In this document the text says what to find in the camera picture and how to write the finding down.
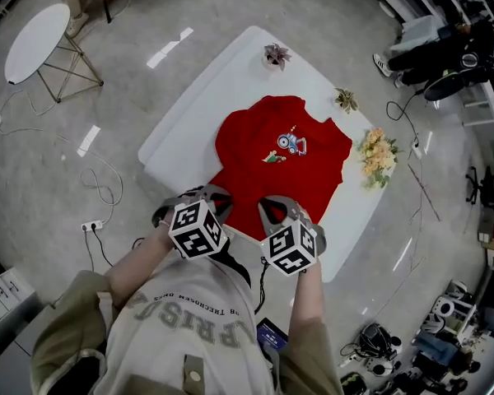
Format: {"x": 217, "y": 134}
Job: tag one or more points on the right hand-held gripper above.
{"x": 290, "y": 247}

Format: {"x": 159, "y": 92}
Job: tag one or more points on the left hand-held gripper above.
{"x": 197, "y": 229}

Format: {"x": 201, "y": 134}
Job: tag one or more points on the red long-sleeved top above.
{"x": 271, "y": 171}

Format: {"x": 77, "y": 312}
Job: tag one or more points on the person's right forearm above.
{"x": 308, "y": 294}

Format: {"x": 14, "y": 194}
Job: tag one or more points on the person's left forearm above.
{"x": 140, "y": 257}

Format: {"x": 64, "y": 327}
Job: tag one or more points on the person's beige printed top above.
{"x": 181, "y": 335}

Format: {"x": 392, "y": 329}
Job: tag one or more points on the yellow flower bouquet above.
{"x": 378, "y": 154}

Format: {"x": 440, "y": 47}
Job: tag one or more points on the blue screen tablet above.
{"x": 272, "y": 335}

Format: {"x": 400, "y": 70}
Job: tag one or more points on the small green succulent plant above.
{"x": 346, "y": 99}

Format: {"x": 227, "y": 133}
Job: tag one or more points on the purple potted plant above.
{"x": 276, "y": 56}

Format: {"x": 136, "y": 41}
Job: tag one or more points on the pile of headsets and devices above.
{"x": 416, "y": 352}

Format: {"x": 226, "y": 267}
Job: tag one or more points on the black round stool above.
{"x": 442, "y": 88}

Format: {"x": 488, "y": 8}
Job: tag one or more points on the black office chair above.
{"x": 487, "y": 187}

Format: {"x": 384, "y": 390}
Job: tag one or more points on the white drawer cabinet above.
{"x": 4, "y": 298}

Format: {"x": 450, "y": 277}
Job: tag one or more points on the white oval side table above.
{"x": 37, "y": 41}

